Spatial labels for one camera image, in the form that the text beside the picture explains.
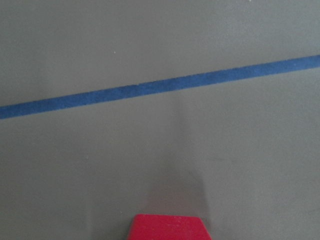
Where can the red cube block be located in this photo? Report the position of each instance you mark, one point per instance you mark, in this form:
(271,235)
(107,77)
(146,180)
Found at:
(167,227)

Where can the crossing blue tape line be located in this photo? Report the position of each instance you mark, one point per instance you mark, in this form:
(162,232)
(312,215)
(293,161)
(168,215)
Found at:
(159,86)

